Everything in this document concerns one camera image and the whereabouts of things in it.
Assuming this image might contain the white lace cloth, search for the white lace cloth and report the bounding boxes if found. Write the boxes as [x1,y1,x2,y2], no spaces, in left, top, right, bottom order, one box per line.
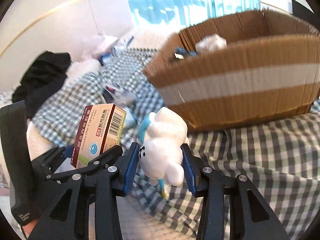
[195,34,227,54]

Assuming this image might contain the black clothing pile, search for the black clothing pile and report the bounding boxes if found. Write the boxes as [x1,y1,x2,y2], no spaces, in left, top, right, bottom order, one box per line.
[12,51,71,119]

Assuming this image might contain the brown cardboard box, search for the brown cardboard box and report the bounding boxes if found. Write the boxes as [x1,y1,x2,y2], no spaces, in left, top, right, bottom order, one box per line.
[144,10,319,131]

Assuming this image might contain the black wall television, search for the black wall television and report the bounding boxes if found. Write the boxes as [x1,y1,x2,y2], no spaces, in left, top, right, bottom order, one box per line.
[291,0,314,23]

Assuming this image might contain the floral wet wipes pack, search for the floral wet wipes pack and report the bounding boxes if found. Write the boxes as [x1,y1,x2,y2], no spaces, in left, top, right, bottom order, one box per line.
[102,82,137,106]

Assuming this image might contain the green white checkered bedsheet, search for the green white checkered bedsheet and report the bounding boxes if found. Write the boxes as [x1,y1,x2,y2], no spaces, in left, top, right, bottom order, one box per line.
[0,47,320,240]

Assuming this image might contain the medicine carton box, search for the medicine carton box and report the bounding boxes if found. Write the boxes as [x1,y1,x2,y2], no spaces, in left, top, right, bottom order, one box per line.
[71,103,126,168]

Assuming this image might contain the blue white tissue pack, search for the blue white tissue pack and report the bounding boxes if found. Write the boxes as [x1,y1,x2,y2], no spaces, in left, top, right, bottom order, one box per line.
[121,106,138,130]

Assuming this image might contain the blue white plush toy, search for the blue white plush toy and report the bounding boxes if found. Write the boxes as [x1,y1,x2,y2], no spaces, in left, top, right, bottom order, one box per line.
[98,35,135,66]

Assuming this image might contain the white plush bunny toy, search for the white plush bunny toy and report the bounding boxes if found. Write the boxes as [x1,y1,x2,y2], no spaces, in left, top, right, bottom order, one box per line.
[138,107,189,199]

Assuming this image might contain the blue curtain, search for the blue curtain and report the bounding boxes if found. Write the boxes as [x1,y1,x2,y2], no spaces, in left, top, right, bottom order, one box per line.
[125,0,261,27]

